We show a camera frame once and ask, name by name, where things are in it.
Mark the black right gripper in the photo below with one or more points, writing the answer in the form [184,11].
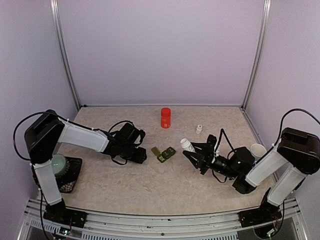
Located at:
[201,163]

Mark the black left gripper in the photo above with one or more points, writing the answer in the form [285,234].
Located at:
[140,158]

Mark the small white pill bottle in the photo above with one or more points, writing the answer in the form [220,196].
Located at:
[187,145]

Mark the green pill organizer box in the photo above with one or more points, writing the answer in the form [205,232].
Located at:
[164,155]

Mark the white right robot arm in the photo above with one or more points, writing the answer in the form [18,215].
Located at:
[299,151]

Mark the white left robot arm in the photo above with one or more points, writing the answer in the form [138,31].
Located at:
[45,136]

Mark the red cylindrical can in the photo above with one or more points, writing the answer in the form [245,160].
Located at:
[165,117]

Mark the light blue mug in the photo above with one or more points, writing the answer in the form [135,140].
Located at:
[257,150]

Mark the black square tray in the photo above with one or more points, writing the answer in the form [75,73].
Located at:
[67,181]

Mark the green ceramic bowl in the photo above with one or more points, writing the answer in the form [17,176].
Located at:
[59,164]

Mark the front aluminium rail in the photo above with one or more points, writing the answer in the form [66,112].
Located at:
[113,226]

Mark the right aluminium frame post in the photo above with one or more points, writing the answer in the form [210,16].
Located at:
[258,53]

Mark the aluminium frame post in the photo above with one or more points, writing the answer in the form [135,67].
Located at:
[54,5]
[258,53]

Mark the left aluminium frame post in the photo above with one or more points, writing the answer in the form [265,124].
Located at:
[54,5]

